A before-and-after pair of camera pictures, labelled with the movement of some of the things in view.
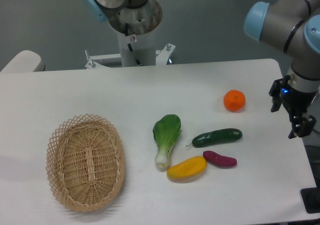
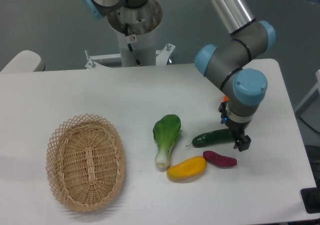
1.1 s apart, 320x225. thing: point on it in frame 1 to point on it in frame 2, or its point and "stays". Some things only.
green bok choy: x=166 y=131 stays
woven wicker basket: x=85 y=162 stays
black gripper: x=297 y=102 to x=238 y=129
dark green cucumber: x=216 y=137 stays
